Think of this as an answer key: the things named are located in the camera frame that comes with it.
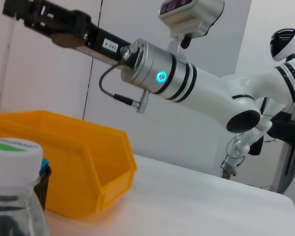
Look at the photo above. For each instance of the white jointed link with connector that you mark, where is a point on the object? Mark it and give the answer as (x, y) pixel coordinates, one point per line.
(241, 147)

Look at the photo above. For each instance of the white partition panel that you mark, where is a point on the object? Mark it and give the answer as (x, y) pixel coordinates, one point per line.
(162, 127)

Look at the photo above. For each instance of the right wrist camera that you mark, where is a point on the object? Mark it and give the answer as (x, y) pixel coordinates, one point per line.
(191, 17)

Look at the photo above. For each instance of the yellow plastic storage bin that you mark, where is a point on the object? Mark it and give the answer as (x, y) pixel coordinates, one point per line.
(71, 152)

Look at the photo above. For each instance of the black mesh pen cup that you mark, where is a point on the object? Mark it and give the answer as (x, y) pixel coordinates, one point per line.
(44, 189)

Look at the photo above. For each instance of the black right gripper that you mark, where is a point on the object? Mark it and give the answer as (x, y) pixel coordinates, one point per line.
(96, 34)

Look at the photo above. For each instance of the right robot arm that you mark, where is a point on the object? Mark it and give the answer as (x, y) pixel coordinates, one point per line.
(211, 88)

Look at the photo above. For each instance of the black white robot head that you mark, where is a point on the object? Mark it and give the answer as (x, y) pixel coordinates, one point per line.
(285, 44)

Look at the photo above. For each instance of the transparent plastic ruler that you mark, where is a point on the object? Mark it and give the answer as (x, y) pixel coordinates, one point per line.
(5, 68)

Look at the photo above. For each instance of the Cestbon water bottle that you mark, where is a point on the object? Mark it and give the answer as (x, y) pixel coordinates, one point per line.
(12, 196)

